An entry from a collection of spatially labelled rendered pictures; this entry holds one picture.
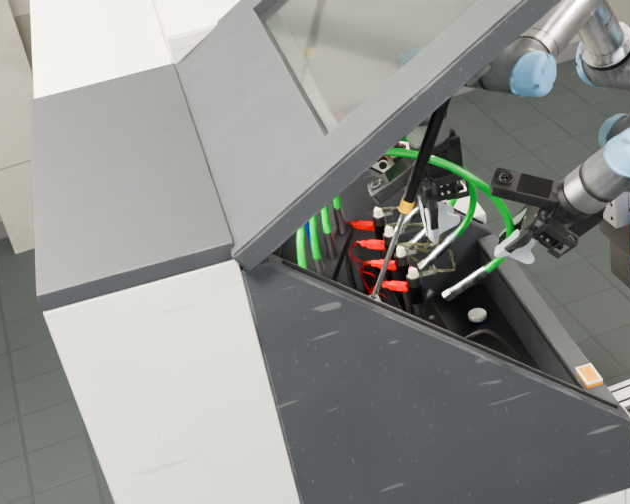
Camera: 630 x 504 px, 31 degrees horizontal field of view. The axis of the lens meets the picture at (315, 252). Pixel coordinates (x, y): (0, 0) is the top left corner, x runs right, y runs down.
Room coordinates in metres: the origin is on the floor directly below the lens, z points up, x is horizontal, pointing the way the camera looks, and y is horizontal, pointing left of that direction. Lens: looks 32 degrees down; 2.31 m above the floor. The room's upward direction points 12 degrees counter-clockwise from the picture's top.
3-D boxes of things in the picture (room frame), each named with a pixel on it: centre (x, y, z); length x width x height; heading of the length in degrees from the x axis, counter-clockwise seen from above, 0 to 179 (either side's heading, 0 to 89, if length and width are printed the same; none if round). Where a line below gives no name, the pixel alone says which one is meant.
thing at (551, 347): (1.77, -0.41, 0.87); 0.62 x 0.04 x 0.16; 7
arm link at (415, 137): (1.75, -0.23, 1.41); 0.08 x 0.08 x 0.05
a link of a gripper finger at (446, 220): (1.73, -0.24, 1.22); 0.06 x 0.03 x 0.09; 97
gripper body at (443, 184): (1.75, -0.24, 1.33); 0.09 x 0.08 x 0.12; 97
